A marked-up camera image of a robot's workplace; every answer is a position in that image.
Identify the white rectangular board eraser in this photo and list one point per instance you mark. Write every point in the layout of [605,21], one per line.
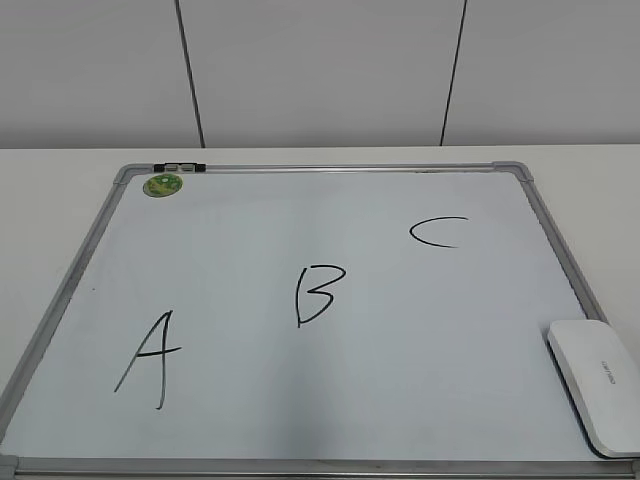
[603,381]

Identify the white magnetic whiteboard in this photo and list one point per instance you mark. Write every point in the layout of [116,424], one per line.
[309,322]

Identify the round green magnet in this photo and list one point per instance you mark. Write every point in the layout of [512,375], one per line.
[162,185]

